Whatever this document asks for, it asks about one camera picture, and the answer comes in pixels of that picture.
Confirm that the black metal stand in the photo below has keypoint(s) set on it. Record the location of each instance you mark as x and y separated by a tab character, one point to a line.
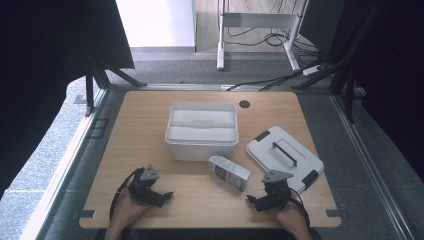
90	90
348	90

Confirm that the white bin lid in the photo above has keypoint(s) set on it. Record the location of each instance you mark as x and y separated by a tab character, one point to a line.
201	133

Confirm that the white metal desk frame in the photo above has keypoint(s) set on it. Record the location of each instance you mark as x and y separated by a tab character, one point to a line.
256	20

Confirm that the white power strip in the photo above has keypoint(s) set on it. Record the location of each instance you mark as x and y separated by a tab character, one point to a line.
312	70

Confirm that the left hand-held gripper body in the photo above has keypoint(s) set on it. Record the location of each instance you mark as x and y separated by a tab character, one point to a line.
143	191

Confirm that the round dark table grommet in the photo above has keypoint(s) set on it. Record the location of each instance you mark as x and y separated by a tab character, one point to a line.
244	104

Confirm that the white plastic storage box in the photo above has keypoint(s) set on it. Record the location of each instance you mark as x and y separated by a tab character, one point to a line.
200	151

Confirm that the person's right hand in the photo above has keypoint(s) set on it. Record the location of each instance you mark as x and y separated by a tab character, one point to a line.
290	215

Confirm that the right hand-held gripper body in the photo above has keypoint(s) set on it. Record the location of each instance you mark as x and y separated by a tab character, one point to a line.
276	195

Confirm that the small grey white carton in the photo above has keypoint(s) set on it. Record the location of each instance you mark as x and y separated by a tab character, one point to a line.
229	171

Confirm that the black curtain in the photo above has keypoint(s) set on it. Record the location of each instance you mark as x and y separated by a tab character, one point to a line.
43	66
390	66

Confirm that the person's left hand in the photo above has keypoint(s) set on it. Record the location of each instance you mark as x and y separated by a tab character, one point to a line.
128	210

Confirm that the aluminium floor rail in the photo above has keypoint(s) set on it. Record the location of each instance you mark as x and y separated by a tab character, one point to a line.
370	160
63	166

